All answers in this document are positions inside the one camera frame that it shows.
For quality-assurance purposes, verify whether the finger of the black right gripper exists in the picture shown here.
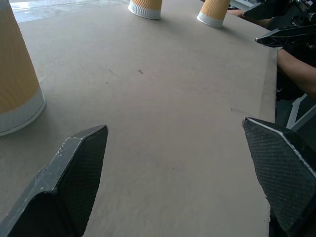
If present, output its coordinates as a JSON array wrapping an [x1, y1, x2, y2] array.
[[242, 0, 297, 20], [255, 24, 316, 48]]

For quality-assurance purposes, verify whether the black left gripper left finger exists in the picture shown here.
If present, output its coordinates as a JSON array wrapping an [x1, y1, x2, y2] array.
[[0, 124, 109, 237]]

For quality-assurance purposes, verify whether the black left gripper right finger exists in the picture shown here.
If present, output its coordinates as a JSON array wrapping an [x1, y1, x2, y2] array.
[[242, 117, 316, 237]]

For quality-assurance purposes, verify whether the orange ribbed paper cup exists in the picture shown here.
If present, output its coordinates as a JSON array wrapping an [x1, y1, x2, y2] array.
[[0, 0, 47, 137], [197, 0, 232, 28], [127, 0, 163, 20]]

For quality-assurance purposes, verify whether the white metal frame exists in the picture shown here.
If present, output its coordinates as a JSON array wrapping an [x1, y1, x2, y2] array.
[[286, 93, 316, 131]]

